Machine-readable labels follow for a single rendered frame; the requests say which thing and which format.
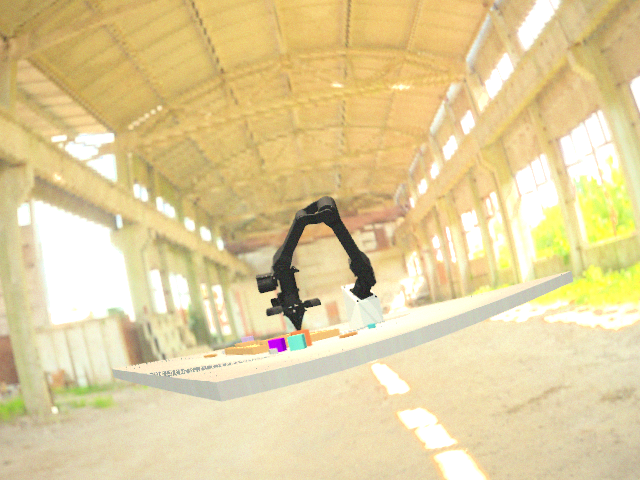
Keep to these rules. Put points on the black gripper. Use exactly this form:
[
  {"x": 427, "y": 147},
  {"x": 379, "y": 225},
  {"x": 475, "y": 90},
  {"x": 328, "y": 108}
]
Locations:
[{"x": 291, "y": 297}]

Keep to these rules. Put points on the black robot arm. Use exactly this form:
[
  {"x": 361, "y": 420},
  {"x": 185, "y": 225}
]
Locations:
[{"x": 359, "y": 262}]

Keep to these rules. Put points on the pale yellow square board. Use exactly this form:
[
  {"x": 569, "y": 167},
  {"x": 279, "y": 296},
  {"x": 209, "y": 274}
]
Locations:
[{"x": 256, "y": 347}]

